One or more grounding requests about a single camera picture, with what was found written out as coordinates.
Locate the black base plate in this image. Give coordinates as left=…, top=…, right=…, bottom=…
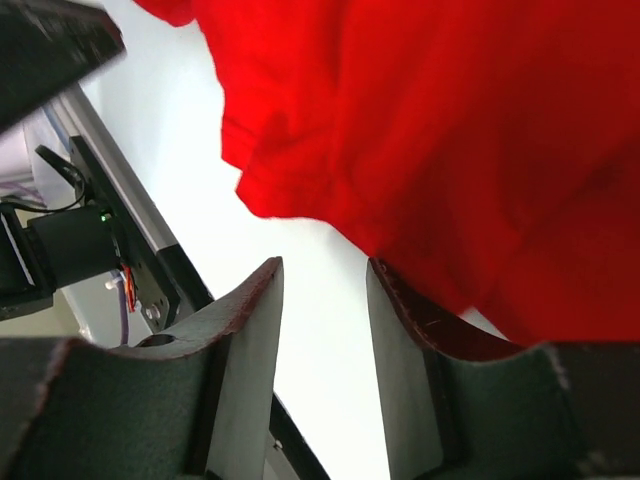
left=70, top=135, right=326, bottom=479

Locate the aluminium frame rail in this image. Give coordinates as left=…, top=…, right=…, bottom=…
left=52, top=85, right=178, bottom=253

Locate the red t shirt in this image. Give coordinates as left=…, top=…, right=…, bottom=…
left=143, top=1, right=639, bottom=345

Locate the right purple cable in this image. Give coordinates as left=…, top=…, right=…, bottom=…
left=104, top=269, right=139, bottom=346

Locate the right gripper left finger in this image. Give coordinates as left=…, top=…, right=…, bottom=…
left=1, top=257, right=284, bottom=479

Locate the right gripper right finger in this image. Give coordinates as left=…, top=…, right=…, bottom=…
left=366, top=259, right=639, bottom=479

